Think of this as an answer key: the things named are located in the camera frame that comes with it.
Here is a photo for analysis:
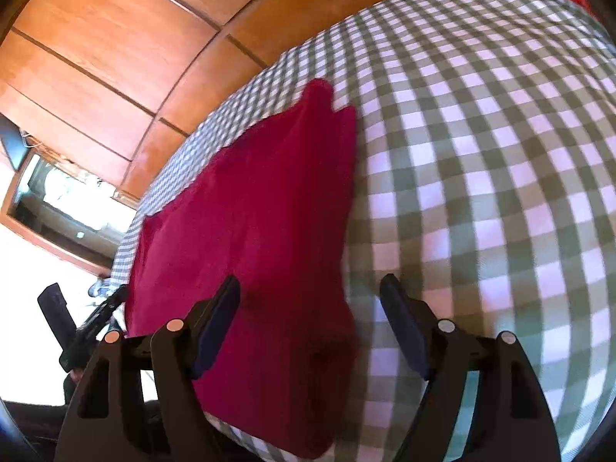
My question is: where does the wooden wardrobe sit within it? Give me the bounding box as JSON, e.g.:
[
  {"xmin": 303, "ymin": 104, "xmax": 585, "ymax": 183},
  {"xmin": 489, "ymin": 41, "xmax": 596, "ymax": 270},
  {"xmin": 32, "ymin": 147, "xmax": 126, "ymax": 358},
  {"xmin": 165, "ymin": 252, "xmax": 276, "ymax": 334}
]
[{"xmin": 0, "ymin": 0, "xmax": 429, "ymax": 203}]

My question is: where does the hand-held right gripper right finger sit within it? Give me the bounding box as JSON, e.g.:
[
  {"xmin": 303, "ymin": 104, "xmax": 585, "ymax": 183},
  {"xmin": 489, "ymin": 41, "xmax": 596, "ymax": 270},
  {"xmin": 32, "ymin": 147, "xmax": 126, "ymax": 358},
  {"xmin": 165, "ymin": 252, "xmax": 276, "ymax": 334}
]
[{"xmin": 379, "ymin": 273, "xmax": 561, "ymax": 462}]

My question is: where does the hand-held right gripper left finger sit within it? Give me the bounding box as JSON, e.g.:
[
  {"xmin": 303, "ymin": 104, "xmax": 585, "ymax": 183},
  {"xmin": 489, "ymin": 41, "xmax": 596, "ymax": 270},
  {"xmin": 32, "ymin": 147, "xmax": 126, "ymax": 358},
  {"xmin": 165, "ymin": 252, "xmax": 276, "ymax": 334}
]
[{"xmin": 53, "ymin": 274, "xmax": 241, "ymax": 462}]

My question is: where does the green checked bedsheet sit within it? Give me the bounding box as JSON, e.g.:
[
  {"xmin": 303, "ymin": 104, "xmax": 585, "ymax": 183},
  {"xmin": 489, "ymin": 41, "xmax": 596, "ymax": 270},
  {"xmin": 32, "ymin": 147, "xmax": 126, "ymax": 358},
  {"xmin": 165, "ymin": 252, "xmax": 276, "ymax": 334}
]
[{"xmin": 110, "ymin": 0, "xmax": 616, "ymax": 462}]

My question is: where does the wooden framed window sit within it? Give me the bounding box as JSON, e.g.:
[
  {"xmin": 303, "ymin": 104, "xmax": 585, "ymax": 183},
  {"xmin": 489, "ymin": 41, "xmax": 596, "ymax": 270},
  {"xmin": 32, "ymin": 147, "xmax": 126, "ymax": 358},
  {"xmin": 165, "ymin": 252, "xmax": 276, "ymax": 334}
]
[{"xmin": 2, "ymin": 147, "xmax": 140, "ymax": 275}]

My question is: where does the black flat object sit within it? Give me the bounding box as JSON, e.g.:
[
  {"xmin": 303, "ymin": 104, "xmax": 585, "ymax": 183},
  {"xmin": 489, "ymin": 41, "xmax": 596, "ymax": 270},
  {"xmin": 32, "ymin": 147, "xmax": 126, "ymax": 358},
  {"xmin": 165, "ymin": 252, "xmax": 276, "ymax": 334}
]
[{"xmin": 0, "ymin": 122, "xmax": 26, "ymax": 172}]

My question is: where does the red garment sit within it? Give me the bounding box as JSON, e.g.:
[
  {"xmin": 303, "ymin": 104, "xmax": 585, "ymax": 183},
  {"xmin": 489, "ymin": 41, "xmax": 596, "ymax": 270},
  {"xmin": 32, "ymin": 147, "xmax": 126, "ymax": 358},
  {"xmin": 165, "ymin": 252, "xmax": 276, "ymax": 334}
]
[{"xmin": 124, "ymin": 78, "xmax": 359, "ymax": 460}]

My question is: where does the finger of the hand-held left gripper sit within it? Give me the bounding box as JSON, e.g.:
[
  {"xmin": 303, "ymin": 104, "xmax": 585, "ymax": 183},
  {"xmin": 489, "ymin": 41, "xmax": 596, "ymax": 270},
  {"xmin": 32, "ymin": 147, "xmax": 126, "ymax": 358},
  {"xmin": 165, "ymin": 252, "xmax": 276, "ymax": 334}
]
[
  {"xmin": 37, "ymin": 283, "xmax": 78, "ymax": 350},
  {"xmin": 59, "ymin": 285, "xmax": 130, "ymax": 371}
]

